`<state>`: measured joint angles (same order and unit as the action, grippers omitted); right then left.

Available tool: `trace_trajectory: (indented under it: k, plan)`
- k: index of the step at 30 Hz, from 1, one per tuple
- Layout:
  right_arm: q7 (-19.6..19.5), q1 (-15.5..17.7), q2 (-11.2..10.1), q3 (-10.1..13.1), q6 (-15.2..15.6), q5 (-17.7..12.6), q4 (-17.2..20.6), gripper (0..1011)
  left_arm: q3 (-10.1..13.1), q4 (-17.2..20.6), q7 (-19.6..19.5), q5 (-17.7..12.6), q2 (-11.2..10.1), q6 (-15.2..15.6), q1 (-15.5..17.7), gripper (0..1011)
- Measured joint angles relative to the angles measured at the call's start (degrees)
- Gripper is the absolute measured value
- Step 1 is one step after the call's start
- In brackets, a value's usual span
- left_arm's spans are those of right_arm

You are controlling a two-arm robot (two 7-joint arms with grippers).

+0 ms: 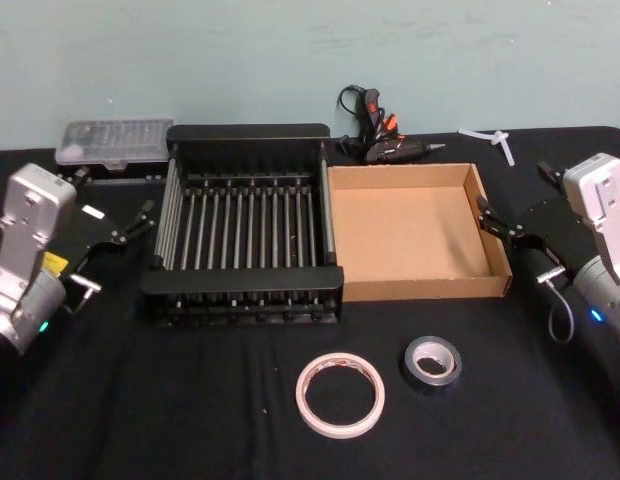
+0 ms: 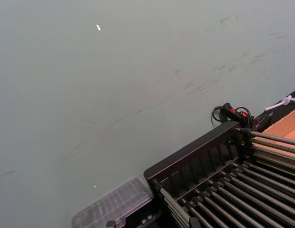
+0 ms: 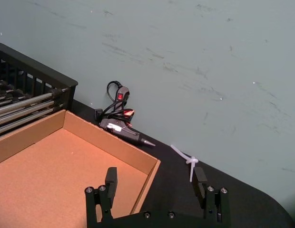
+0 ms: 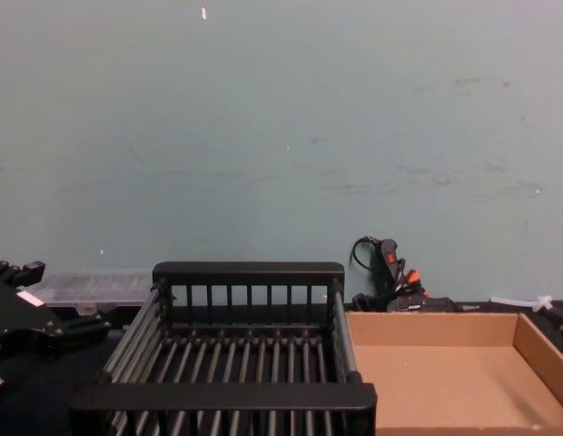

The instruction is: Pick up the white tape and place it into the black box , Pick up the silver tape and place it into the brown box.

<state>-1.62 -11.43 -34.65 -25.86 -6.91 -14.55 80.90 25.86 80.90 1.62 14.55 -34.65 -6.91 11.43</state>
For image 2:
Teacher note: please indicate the clear plastic case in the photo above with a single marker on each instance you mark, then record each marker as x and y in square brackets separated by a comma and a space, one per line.
[119, 202]

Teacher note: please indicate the black rack with steel bars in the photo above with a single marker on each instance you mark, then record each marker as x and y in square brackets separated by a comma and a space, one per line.
[221, 190]

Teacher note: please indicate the shallow brown cardboard tray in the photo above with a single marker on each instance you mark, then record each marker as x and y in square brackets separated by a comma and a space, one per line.
[284, 126]

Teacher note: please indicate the small white three-armed plastic piece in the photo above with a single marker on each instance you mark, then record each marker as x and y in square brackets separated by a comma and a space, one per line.
[286, 100]

